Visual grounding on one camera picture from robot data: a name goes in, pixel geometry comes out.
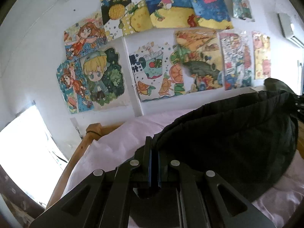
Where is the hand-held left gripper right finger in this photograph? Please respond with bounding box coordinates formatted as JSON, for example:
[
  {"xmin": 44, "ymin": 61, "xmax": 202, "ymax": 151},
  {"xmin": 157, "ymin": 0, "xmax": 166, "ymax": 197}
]
[{"xmin": 157, "ymin": 147, "xmax": 275, "ymax": 228}]

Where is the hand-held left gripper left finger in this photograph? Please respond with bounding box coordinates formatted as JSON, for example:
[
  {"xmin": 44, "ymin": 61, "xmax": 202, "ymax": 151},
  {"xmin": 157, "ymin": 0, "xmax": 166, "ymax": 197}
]
[{"xmin": 29, "ymin": 136, "xmax": 153, "ymax": 228}]

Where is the black jacket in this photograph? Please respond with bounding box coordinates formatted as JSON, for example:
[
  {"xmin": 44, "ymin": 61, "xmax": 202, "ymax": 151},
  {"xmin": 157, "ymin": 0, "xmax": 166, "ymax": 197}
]
[{"xmin": 152, "ymin": 89, "xmax": 304, "ymax": 203}]

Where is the pink blanket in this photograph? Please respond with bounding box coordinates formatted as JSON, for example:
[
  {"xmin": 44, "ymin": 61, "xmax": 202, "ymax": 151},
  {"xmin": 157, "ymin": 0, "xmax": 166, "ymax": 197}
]
[{"xmin": 61, "ymin": 108, "xmax": 304, "ymax": 228}]

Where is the fruit drink drawing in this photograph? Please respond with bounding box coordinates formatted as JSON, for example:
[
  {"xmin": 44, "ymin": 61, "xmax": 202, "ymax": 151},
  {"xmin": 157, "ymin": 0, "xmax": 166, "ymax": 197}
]
[{"xmin": 128, "ymin": 41, "xmax": 186, "ymax": 103}]

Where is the blond character drawing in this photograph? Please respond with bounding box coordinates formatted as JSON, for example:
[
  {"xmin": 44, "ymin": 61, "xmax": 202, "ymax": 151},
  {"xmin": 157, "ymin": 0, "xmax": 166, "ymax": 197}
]
[{"xmin": 79, "ymin": 47, "xmax": 130, "ymax": 111}]

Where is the swimming girl drawing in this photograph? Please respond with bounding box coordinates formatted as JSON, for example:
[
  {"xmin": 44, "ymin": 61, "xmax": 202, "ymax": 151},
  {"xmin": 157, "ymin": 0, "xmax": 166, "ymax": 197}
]
[{"xmin": 56, "ymin": 59, "xmax": 96, "ymax": 115}]

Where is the landscape drawing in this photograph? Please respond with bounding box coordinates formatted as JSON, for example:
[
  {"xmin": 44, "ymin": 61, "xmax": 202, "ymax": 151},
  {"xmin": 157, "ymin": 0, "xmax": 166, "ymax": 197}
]
[{"xmin": 174, "ymin": 28, "xmax": 225, "ymax": 93}]

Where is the bright window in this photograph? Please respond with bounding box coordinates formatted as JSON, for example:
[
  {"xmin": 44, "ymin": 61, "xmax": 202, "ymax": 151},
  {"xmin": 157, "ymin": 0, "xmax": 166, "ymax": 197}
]
[{"xmin": 0, "ymin": 104, "xmax": 68, "ymax": 207}]

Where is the busy collage drawing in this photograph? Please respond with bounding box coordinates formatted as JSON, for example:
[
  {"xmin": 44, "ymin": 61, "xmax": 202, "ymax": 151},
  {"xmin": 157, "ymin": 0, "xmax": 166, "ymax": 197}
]
[{"xmin": 218, "ymin": 31, "xmax": 253, "ymax": 91}]

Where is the dark green cloth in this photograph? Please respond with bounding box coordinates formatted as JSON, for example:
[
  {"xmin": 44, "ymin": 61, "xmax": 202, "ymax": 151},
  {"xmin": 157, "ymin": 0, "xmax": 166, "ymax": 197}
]
[{"xmin": 263, "ymin": 77, "xmax": 298, "ymax": 93}]

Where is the orange-haired girl drawing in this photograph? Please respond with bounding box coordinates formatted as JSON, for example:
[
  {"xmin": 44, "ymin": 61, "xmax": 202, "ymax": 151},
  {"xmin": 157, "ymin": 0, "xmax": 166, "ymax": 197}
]
[{"xmin": 63, "ymin": 9, "xmax": 108, "ymax": 60}]

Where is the pig and chick drawing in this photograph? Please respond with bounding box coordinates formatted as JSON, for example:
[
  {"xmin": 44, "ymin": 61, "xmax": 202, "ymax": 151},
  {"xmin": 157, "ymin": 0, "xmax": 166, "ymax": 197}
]
[{"xmin": 251, "ymin": 31, "xmax": 272, "ymax": 80}]

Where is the pineapple drawing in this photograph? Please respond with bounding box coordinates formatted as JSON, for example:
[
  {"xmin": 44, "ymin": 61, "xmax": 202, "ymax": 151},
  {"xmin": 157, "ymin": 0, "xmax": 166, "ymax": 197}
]
[{"xmin": 100, "ymin": 0, "xmax": 153, "ymax": 42}]

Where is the fish on sand drawing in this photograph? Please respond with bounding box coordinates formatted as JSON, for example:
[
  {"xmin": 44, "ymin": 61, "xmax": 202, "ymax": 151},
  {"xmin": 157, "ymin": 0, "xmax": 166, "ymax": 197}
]
[{"xmin": 140, "ymin": 0, "xmax": 198, "ymax": 29}]

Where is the pink jellyfish drawing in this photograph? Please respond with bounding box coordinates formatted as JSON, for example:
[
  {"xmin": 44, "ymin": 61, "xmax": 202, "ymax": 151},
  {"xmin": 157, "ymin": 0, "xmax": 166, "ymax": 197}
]
[{"xmin": 185, "ymin": 0, "xmax": 234, "ymax": 30}]

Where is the red-haired character drawing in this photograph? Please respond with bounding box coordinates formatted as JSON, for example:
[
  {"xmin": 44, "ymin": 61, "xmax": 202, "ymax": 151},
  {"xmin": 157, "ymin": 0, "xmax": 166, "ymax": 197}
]
[{"xmin": 217, "ymin": 0, "xmax": 256, "ymax": 22}]

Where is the white air conditioner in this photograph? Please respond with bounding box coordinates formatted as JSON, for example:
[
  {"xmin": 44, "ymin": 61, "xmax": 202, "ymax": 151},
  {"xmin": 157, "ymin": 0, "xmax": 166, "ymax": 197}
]
[{"xmin": 278, "ymin": 13, "xmax": 304, "ymax": 48}]

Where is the wooden bed frame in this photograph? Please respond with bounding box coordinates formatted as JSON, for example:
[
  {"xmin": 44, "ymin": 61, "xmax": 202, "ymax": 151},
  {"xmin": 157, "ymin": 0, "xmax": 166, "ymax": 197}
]
[{"xmin": 45, "ymin": 123, "xmax": 127, "ymax": 210}]

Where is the white wall conduit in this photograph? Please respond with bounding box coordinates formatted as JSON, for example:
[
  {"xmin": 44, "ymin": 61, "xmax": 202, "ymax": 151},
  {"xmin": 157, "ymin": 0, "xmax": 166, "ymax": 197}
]
[{"xmin": 122, "ymin": 36, "xmax": 144, "ymax": 117}]

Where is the white wall plate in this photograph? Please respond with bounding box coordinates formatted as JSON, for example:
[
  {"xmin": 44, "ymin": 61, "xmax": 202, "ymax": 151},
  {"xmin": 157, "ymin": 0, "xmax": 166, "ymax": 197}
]
[{"xmin": 70, "ymin": 116, "xmax": 84, "ymax": 139}]

